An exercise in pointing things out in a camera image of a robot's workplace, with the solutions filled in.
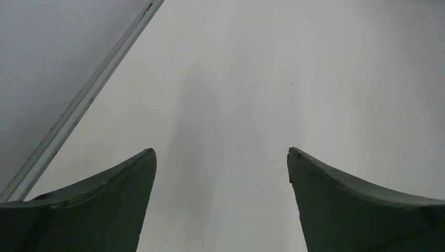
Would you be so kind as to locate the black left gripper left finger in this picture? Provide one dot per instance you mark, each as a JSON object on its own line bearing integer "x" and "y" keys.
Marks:
{"x": 104, "y": 212}

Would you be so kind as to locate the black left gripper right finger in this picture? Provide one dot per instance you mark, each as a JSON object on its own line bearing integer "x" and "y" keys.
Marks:
{"x": 341, "y": 212}

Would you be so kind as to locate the aluminium frame profile left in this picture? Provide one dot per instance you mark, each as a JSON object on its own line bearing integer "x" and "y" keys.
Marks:
{"x": 56, "y": 56}

